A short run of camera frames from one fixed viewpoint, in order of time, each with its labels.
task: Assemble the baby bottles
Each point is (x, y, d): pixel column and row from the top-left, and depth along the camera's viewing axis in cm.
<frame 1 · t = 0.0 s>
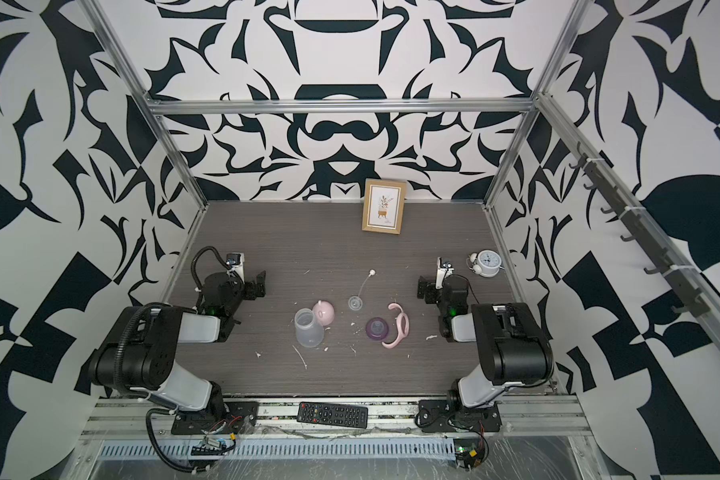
left hand: (243, 267, 95), fingers open
right hand: (436, 272, 96), fingers open
clear baby bottle body: (309, 333, 86), point 4 cm above the table
pink bottle cap dome: (324, 312, 89), point 5 cm above the table
purple bottle collar ring: (377, 328, 89), point 3 cm above the table
pink bottle handle ring: (401, 334, 86), point 4 cm above the table
clear straw with weight: (355, 302, 94), point 3 cm above the table
white alarm clock: (486, 263, 101), point 5 cm above the table

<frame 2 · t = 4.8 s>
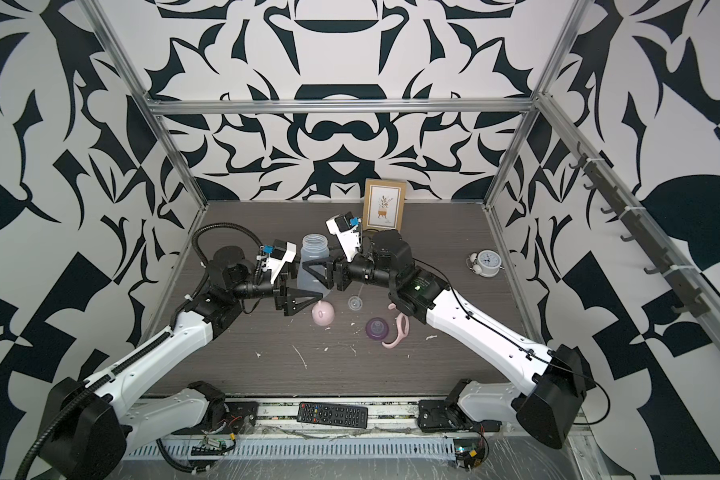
left hand: (316, 274, 69), fingers open
right hand: (309, 256, 64), fingers open
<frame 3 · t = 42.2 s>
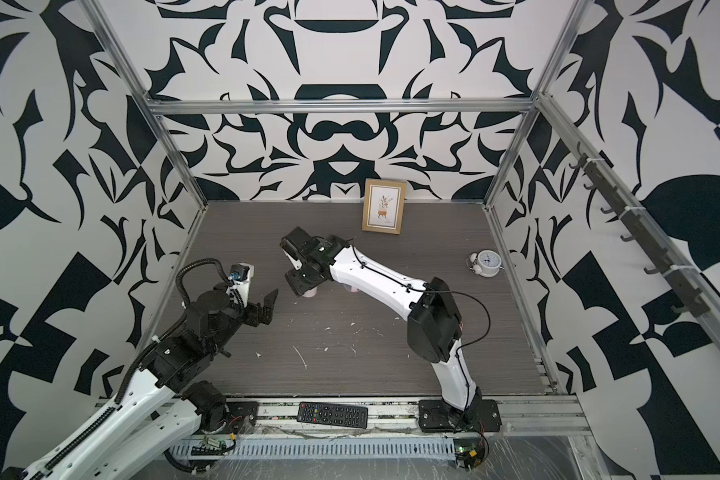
left hand: (253, 282, 75), fingers open
right hand: (299, 276, 83), fingers open
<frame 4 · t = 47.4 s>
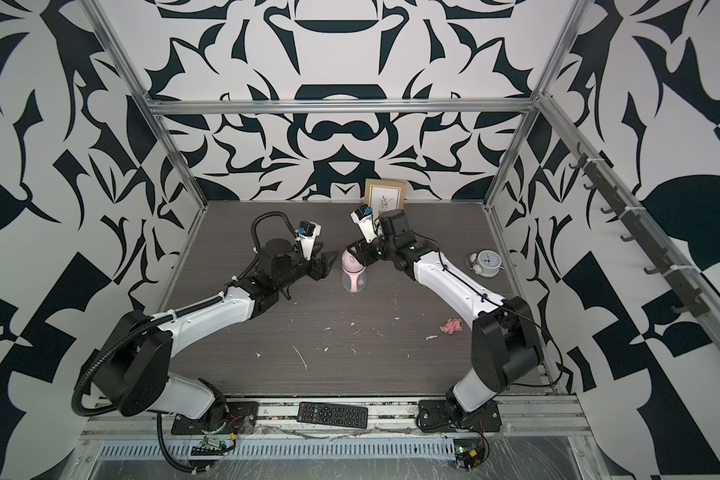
left hand: (327, 242, 83), fingers open
right hand: (351, 240, 84), fingers open
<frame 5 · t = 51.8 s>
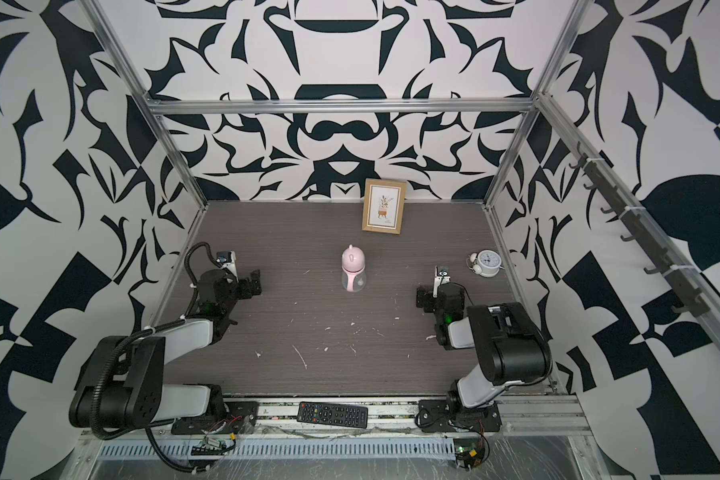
left hand: (237, 268, 92), fingers open
right hand: (436, 282, 96), fingers open
